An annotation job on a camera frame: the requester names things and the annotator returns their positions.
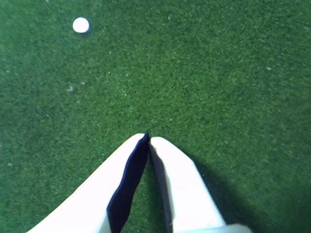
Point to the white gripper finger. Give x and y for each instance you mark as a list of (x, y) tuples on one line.
[(92, 199), (189, 194)]

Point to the long green putting mat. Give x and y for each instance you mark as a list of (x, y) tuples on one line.
[(194, 72)]

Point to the small white dot marker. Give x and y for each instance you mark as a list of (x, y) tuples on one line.
[(81, 25)]

